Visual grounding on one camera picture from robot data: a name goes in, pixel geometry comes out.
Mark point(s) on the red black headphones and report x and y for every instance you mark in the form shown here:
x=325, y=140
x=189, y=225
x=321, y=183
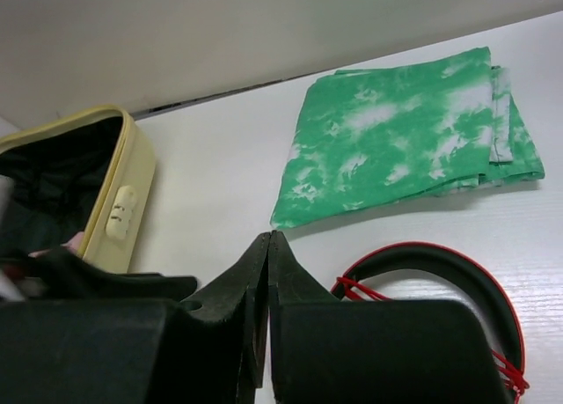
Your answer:
x=440, y=281

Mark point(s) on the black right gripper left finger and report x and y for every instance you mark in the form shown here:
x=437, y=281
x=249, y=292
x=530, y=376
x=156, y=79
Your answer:
x=94, y=337

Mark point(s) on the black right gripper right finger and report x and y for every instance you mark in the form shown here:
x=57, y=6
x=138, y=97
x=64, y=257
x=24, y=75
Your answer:
x=326, y=349

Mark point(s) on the yellow hard-shell suitcase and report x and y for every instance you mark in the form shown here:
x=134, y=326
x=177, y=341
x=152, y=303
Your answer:
x=82, y=182

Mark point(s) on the green white tie-dye cloth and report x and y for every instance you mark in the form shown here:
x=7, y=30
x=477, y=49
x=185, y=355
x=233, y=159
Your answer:
x=368, y=138

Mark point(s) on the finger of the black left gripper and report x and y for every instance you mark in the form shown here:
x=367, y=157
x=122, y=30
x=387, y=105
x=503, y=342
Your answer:
x=110, y=272

